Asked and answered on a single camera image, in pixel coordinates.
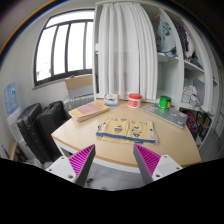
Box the tan and grey panel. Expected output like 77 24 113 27
64 74 95 99

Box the yellow patterned towel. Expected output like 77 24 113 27
95 116 160 145

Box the grey laptop with stickers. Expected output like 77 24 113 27
142 103 189 130

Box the black metal frame stool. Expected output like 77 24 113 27
196 111 213 141

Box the white shelf unit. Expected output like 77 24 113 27
93 0 221 116

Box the tan book with pink label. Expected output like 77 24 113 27
68 100 111 123

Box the dark-framed window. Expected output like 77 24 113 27
32 9 96 88

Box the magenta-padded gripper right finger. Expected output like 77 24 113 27
133 143 184 186

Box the white jar with red lid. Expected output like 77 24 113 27
127 92 143 109

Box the white curtain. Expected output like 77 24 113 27
97 2 159 102

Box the green jar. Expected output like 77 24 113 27
158 95 172 111

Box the white radiator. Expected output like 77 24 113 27
63 94 95 113

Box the blue water dispenser bottle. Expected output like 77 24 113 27
3 81 19 115

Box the small white printed box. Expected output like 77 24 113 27
103 93 119 107

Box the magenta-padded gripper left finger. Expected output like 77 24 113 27
45 143 97 188

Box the black hard suitcase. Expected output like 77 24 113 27
15 102 51 164

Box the multicoloured patterned bag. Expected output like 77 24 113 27
185 110 200 134

